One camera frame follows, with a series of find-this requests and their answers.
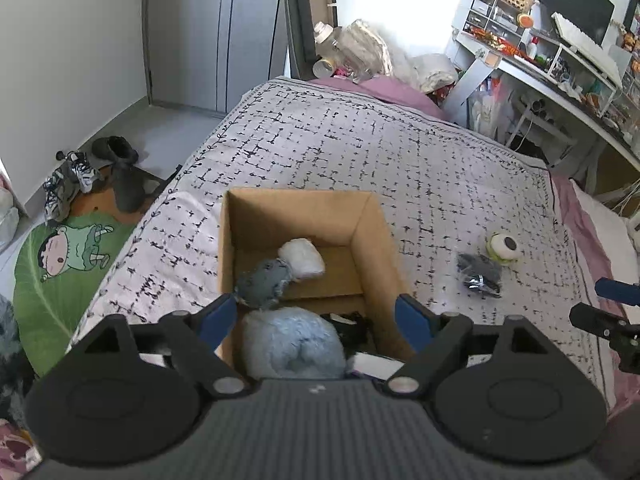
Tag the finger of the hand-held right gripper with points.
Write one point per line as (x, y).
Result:
(617, 290)
(600, 320)

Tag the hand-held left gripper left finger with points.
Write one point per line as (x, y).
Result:
(217, 317)

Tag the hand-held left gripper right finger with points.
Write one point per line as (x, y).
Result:
(412, 317)

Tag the blue grey sock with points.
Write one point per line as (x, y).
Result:
(265, 282)

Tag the black sock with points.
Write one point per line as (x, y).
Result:
(350, 330)

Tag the light blue fluffy plush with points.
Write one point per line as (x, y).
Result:
(295, 345)

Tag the white sock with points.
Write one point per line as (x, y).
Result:
(305, 260)

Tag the brown cardboard box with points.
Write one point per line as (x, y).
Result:
(300, 220)

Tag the dark patterned cloth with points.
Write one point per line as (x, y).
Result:
(477, 270)

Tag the green white round toy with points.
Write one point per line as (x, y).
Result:
(500, 256)

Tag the black boot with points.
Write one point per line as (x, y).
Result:
(115, 149)
(127, 187)

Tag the green cartoon rug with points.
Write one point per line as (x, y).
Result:
(45, 300)

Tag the black white patterned blanket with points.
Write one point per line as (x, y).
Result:
(350, 135)

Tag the grey white sneaker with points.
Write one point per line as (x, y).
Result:
(82, 172)
(57, 200)

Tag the dark fuzzy cloth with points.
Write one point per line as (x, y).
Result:
(7, 350)

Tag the white desk with dark top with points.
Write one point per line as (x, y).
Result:
(550, 82)

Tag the shopping bags under desk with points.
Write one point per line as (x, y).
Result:
(487, 110)

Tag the white trash bag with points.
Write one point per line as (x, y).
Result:
(7, 220)

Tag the white monitor riser shelf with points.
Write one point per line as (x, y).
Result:
(575, 60)

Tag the white keyboard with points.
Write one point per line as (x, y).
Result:
(585, 42)

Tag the pile of white plastic bags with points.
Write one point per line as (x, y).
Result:
(400, 60)

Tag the yellow can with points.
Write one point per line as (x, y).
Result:
(324, 67)

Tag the red packets on desk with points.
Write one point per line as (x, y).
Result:
(495, 41)

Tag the grey door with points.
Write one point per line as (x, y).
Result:
(240, 35)

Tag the orange round ornament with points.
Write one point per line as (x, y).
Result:
(525, 20)

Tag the clear plastic bottle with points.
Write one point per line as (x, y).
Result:
(330, 40)

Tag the black framed brown board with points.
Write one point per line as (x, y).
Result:
(310, 20)

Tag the white drawer organizer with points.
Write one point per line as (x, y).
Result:
(480, 10)

